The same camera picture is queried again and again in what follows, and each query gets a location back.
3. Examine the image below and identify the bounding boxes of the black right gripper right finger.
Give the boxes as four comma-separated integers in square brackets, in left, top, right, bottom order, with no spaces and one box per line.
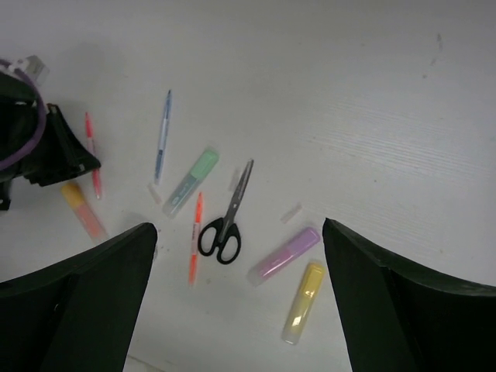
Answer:
[322,219,495,371]

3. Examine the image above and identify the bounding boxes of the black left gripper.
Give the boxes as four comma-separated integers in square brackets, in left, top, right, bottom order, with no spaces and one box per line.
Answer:
[1,74,101,212]

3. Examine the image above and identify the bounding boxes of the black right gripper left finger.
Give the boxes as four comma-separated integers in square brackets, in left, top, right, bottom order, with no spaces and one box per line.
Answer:
[1,222,157,371]

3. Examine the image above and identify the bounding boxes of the pink red marker pen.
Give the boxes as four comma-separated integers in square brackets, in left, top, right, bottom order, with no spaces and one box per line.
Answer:
[84,112,102,200]

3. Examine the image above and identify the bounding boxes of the blue ballpoint pen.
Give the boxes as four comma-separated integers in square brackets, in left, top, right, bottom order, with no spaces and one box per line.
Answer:
[153,90,172,185]

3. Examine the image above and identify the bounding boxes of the orange highlighter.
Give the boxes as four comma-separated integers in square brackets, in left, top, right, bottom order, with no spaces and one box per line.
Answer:
[60,181,108,244]

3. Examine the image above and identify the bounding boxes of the yellow highlighter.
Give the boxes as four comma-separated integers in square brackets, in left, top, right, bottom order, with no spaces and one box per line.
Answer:
[281,261,326,345]

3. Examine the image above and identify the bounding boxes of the purple highlighter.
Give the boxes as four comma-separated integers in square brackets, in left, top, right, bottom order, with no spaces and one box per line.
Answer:
[247,227,321,287]

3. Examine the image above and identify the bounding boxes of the orange marker pen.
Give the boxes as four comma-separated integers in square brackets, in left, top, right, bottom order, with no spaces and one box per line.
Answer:
[188,192,203,287]

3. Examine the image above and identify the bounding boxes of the green highlighter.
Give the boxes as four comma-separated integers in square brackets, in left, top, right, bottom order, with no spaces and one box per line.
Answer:
[163,147,219,219]

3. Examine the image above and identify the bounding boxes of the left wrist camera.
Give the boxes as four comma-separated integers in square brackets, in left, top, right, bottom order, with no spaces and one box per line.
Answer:
[7,55,50,86]

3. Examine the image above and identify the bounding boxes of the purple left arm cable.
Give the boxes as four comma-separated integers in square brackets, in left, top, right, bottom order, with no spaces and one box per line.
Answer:
[0,57,48,171]

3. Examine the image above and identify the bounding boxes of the black handled scissors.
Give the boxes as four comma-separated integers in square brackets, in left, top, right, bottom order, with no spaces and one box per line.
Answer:
[197,159,254,265]

